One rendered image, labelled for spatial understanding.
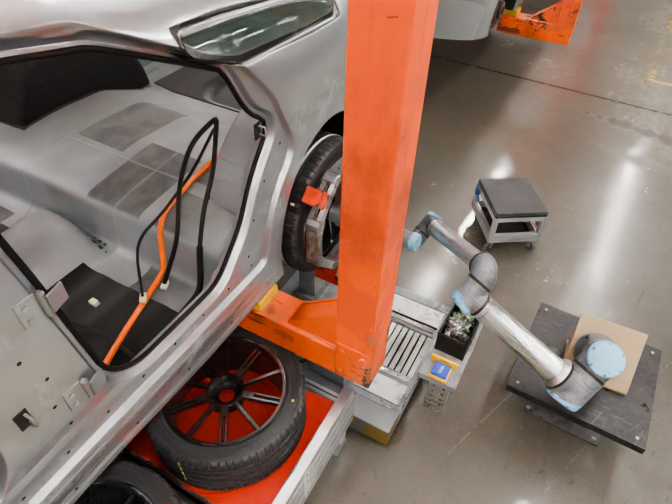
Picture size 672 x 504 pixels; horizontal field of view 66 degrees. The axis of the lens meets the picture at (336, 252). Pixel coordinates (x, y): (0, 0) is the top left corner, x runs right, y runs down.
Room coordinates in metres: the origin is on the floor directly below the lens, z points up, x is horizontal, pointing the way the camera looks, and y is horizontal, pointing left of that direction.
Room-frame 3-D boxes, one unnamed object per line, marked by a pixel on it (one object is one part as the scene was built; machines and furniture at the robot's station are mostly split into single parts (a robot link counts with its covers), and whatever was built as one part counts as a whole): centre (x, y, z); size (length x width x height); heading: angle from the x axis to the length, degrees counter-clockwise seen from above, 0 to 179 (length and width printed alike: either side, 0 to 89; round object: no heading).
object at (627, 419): (1.43, -1.22, 0.15); 0.60 x 0.60 x 0.30; 60
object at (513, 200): (2.75, -1.15, 0.17); 0.43 x 0.36 x 0.34; 6
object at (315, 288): (1.95, 0.13, 0.32); 0.40 x 0.30 x 0.28; 152
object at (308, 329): (1.40, 0.18, 0.69); 0.52 x 0.17 x 0.35; 62
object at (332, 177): (1.87, -0.02, 0.85); 0.54 x 0.07 x 0.54; 152
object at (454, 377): (1.42, -0.55, 0.44); 0.43 x 0.17 x 0.03; 152
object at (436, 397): (1.40, -0.53, 0.21); 0.10 x 0.10 x 0.42; 62
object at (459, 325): (1.46, -0.57, 0.51); 0.20 x 0.14 x 0.13; 151
